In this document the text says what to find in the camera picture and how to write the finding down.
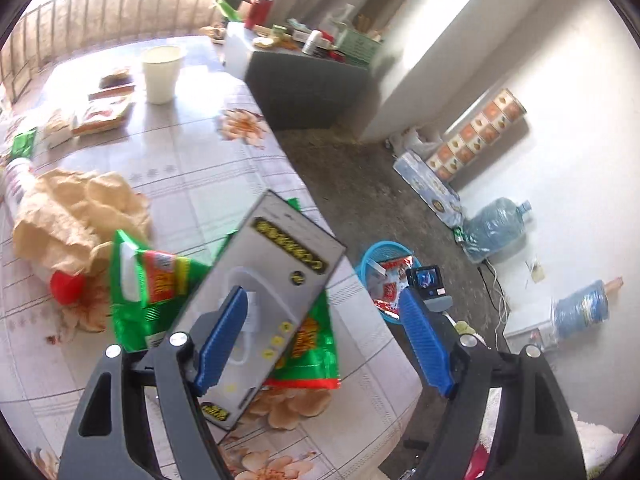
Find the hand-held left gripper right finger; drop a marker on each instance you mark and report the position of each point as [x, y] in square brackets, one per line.
[425, 345]

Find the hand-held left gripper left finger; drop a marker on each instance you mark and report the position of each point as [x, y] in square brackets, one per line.
[220, 340]

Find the blue plastic basket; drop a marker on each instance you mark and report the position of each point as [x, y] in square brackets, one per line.
[372, 260]

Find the green snack bag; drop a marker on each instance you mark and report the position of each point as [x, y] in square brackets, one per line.
[150, 280]

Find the white box with black print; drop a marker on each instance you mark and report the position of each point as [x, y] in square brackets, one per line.
[280, 255]

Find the brown paper bag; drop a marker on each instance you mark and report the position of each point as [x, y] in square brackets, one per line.
[75, 210]

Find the white bottle with red print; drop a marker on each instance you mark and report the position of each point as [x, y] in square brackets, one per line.
[15, 180]

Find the green can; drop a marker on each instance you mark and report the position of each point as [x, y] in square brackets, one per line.
[460, 236]

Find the blue water jug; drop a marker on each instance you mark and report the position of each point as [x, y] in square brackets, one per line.
[580, 307]
[495, 227]

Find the toilet paper pack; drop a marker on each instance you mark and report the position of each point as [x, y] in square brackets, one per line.
[425, 185]

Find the white plastic bag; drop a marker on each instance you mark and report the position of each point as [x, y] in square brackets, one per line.
[415, 142]
[344, 17]

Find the fruit-patterned roll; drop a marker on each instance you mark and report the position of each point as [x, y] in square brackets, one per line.
[475, 135]

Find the floral tablecloth table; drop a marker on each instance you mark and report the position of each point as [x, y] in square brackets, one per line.
[200, 160]

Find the grey cabinet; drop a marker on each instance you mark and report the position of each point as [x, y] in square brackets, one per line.
[310, 90]

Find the green plastic basket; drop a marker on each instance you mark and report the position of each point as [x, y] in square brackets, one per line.
[357, 45]

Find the brown white snack box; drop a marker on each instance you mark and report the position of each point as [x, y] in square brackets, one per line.
[102, 116]

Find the wooden utensils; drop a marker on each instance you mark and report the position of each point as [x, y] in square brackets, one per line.
[367, 25]

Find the small white packet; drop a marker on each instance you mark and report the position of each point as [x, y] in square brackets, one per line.
[58, 129]

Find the small white bottle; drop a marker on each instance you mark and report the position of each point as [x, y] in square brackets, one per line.
[312, 42]

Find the white paper cup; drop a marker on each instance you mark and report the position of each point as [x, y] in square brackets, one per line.
[160, 75]

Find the bright green small packet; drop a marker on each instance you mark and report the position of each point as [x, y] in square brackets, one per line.
[22, 145]

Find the dark brown snack packet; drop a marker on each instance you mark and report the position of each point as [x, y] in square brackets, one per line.
[117, 80]

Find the white plastic container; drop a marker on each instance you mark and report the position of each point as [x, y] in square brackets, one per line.
[235, 55]

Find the tan flat bread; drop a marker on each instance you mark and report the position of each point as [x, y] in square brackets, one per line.
[263, 41]

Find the red thermos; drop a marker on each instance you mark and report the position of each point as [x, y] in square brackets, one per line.
[257, 12]

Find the green plastic tool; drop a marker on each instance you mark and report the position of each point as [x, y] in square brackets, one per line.
[227, 9]

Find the metal railing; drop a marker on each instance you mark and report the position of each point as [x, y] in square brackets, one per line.
[100, 10]

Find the wall socket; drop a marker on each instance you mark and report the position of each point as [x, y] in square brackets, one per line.
[535, 270]

